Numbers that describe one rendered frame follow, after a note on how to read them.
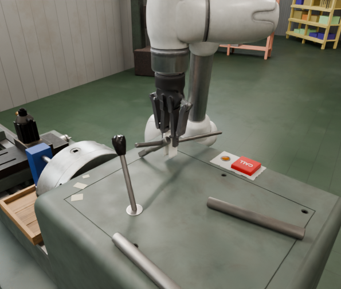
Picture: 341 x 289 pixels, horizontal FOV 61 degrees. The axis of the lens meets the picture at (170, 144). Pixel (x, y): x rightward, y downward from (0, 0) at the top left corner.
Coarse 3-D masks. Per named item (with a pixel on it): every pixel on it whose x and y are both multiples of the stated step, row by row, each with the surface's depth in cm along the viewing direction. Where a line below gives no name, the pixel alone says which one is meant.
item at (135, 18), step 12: (132, 0) 554; (132, 12) 565; (144, 12) 557; (132, 24) 576; (144, 24) 568; (132, 36) 588; (144, 36) 602; (144, 48) 601; (144, 60) 588; (144, 72) 600
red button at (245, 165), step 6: (234, 162) 78; (240, 162) 78; (246, 162) 78; (252, 162) 78; (258, 162) 78; (234, 168) 77; (240, 168) 76; (246, 168) 75; (252, 168) 75; (258, 168) 77; (246, 174) 75; (252, 174) 75
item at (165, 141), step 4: (164, 140) 75; (168, 140) 75; (164, 144) 75; (148, 148) 79; (152, 148) 78; (156, 148) 77; (160, 148) 77; (140, 152) 81; (144, 152) 80; (148, 152) 80; (140, 156) 81
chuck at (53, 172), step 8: (72, 144) 93; (80, 144) 93; (88, 144) 93; (96, 144) 95; (64, 152) 90; (80, 152) 89; (88, 152) 88; (56, 160) 88; (64, 160) 87; (72, 160) 86; (48, 168) 87; (56, 168) 86; (64, 168) 84; (40, 176) 88; (48, 176) 86; (56, 176) 84; (40, 184) 87; (48, 184) 85; (56, 184) 83; (40, 192) 87
